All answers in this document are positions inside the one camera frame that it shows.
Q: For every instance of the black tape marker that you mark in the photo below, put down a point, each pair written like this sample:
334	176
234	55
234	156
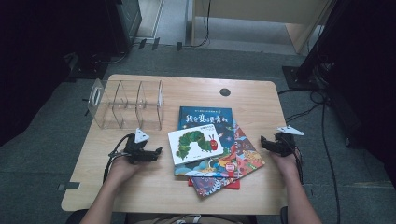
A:
179	46
155	43
142	43

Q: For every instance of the black round table grommet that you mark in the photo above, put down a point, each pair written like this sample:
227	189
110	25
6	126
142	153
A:
224	92

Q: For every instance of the colourful animal picture book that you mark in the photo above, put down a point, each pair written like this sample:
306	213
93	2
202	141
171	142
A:
249	155

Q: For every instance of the white caterpillar picture book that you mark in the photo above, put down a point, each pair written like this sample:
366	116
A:
194	144

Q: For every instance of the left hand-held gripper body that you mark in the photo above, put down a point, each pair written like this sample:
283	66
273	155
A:
137	149

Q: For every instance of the clear acrylic book rack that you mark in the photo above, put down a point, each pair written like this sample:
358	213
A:
124	105

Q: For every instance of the person's right hand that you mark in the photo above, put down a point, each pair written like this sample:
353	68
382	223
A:
288	166

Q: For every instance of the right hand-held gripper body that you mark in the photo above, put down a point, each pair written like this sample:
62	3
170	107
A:
285	144

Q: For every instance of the person's left hand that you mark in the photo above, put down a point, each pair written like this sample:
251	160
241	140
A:
121	171

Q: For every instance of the dark blue monster picture book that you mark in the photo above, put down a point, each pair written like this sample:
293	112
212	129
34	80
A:
205	116

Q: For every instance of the person's dark clothing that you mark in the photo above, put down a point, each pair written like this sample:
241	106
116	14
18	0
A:
76	217
283	216

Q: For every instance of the black metal stand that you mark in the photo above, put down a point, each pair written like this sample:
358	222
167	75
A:
308	74

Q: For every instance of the black cabinet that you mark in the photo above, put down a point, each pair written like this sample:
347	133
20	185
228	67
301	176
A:
126	21

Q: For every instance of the grey tape strip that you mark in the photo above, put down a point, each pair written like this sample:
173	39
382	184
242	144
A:
68	186

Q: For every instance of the light wooden furniture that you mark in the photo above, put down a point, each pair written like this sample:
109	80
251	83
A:
264	9

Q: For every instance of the red picture book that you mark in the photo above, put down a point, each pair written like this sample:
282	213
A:
232	185

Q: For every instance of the dark curtain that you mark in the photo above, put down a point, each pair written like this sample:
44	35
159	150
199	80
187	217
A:
31	46

